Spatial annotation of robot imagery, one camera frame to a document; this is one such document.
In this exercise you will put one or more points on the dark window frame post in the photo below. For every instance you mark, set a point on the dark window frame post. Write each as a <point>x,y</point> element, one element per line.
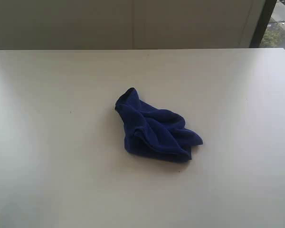
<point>262,23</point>

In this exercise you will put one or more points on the blue microfibre cloth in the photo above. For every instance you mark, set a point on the blue microfibre cloth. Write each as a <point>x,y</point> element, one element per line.
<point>154,133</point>

